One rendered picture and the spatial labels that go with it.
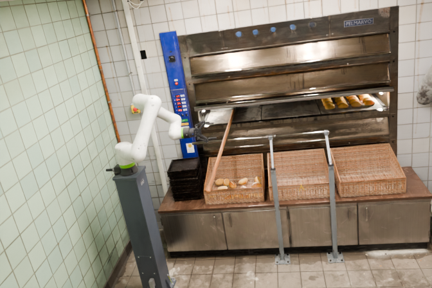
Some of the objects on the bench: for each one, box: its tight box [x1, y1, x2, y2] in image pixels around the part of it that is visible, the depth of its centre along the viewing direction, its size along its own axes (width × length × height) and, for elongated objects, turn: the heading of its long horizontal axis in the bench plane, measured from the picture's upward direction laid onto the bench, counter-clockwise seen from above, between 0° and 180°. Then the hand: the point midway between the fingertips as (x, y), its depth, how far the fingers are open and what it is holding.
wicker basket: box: [204, 153, 266, 205], centre depth 373 cm, size 49×56×28 cm
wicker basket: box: [267, 149, 330, 201], centre depth 362 cm, size 49×56×28 cm
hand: (213, 130), depth 326 cm, fingers open, 13 cm apart
